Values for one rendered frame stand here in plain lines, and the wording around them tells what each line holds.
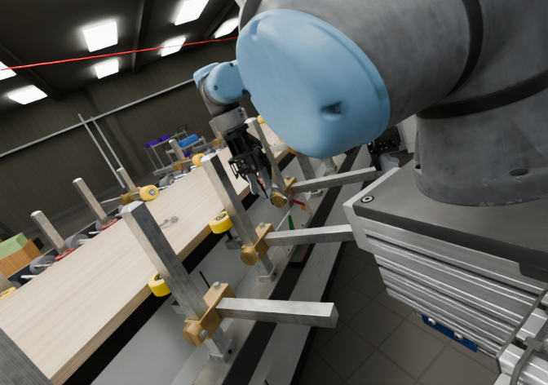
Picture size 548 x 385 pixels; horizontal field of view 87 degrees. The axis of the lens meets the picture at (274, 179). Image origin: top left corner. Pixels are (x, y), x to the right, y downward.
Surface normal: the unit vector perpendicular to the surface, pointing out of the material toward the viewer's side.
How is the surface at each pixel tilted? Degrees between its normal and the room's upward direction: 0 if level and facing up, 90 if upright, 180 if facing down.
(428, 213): 0
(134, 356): 90
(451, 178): 73
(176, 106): 90
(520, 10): 98
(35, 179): 90
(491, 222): 0
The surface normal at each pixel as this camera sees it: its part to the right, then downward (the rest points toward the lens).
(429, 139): -0.97, 0.15
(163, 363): 0.82, -0.18
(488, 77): -0.32, 0.44
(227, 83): 0.36, 0.16
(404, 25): 0.25, -0.05
